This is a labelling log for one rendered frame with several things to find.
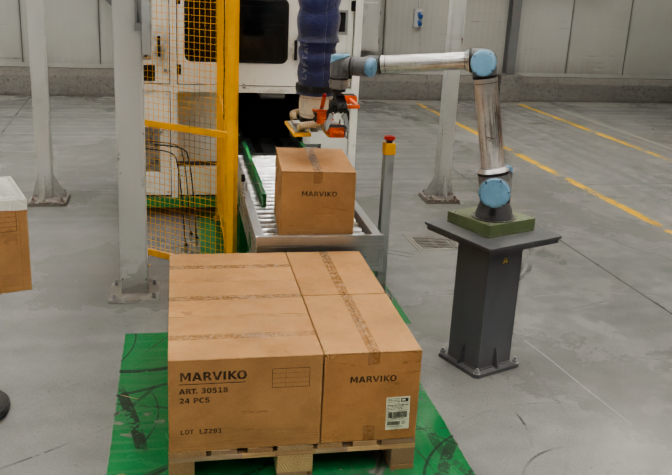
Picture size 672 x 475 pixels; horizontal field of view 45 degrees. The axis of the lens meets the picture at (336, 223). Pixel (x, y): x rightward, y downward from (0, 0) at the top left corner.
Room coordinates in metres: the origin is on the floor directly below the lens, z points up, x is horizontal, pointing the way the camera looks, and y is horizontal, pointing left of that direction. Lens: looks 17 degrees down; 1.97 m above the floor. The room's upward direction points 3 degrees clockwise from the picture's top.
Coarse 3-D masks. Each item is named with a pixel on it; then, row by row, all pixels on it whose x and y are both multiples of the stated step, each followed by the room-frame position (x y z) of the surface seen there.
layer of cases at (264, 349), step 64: (192, 256) 3.91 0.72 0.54; (256, 256) 3.96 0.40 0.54; (320, 256) 4.01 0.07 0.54; (192, 320) 3.13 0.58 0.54; (256, 320) 3.16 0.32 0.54; (320, 320) 3.20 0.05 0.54; (384, 320) 3.23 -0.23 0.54; (192, 384) 2.78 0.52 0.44; (256, 384) 2.83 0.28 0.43; (320, 384) 2.88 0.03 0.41; (384, 384) 2.93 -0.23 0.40; (192, 448) 2.78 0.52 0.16
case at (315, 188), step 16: (288, 160) 4.44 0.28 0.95; (304, 160) 4.46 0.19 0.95; (320, 160) 4.48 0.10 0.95; (336, 160) 4.50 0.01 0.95; (288, 176) 4.19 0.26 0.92; (304, 176) 4.20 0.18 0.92; (320, 176) 4.21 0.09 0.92; (336, 176) 4.22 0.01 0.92; (352, 176) 4.23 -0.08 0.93; (288, 192) 4.19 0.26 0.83; (304, 192) 4.20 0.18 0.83; (320, 192) 4.21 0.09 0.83; (336, 192) 4.22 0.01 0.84; (352, 192) 4.23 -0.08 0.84; (288, 208) 4.19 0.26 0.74; (304, 208) 4.20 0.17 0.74; (320, 208) 4.21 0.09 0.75; (336, 208) 4.22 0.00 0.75; (352, 208) 4.24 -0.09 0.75; (288, 224) 4.19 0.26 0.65; (304, 224) 4.20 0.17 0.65; (320, 224) 4.21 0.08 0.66; (336, 224) 4.22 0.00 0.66; (352, 224) 4.24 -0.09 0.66
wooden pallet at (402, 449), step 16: (256, 448) 2.83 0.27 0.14; (272, 448) 2.84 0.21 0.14; (288, 448) 2.85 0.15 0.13; (304, 448) 2.86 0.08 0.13; (320, 448) 2.88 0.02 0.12; (336, 448) 2.89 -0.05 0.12; (352, 448) 2.90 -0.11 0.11; (368, 448) 2.92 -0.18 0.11; (384, 448) 2.93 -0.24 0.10; (400, 448) 2.95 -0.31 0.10; (176, 464) 2.76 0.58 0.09; (192, 464) 2.78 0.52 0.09; (288, 464) 2.85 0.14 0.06; (304, 464) 2.86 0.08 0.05; (400, 464) 2.95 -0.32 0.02
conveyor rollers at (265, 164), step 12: (240, 156) 6.26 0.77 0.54; (252, 156) 6.28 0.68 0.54; (264, 156) 6.30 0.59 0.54; (264, 168) 5.93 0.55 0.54; (264, 180) 5.57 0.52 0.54; (252, 192) 5.20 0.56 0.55; (264, 216) 4.67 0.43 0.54; (264, 228) 4.42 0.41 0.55; (276, 228) 4.43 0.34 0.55; (360, 228) 4.52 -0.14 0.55
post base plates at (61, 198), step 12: (36, 180) 6.59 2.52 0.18; (432, 180) 7.28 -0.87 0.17; (444, 180) 7.22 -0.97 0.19; (36, 192) 6.59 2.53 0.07; (60, 192) 6.62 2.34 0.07; (420, 192) 7.35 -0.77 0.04; (432, 192) 7.28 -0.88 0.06; (444, 192) 7.20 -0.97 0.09; (36, 204) 6.42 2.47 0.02; (48, 204) 6.44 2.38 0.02; (60, 204) 6.46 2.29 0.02
